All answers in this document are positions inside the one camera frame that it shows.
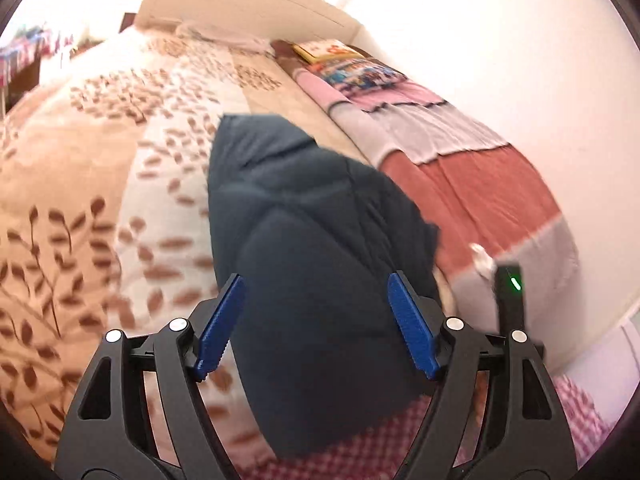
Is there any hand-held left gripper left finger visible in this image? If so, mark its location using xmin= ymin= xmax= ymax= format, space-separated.
xmin=54 ymin=274 xmax=247 ymax=480

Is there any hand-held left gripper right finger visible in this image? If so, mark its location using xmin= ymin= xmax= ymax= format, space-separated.
xmin=387 ymin=270 xmax=578 ymax=480

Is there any dark teal quilted jacket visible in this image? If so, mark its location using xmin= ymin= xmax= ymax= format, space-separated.
xmin=207 ymin=113 xmax=441 ymax=460

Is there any pink grey striped blanket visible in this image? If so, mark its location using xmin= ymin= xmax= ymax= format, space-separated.
xmin=292 ymin=67 xmax=581 ymax=306

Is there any pink checked cloth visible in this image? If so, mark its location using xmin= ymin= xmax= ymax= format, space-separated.
xmin=240 ymin=374 xmax=618 ymax=480

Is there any beige leaf-print blanket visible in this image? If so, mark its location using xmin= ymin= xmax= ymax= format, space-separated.
xmin=0 ymin=27 xmax=381 ymax=466

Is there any colourful picture book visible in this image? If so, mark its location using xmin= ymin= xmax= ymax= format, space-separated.
xmin=320 ymin=59 xmax=407 ymax=93

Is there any yellow picture book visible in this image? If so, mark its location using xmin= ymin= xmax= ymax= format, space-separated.
xmin=292 ymin=39 xmax=359 ymax=65

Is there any white pillow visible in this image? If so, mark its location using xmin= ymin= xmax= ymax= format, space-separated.
xmin=175 ymin=21 xmax=274 ymax=56

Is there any cream headboard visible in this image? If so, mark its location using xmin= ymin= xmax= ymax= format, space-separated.
xmin=135 ymin=0 xmax=363 ymax=50

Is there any pink plaid cloth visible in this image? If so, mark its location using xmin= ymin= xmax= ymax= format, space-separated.
xmin=0 ymin=24 xmax=76 ymax=87

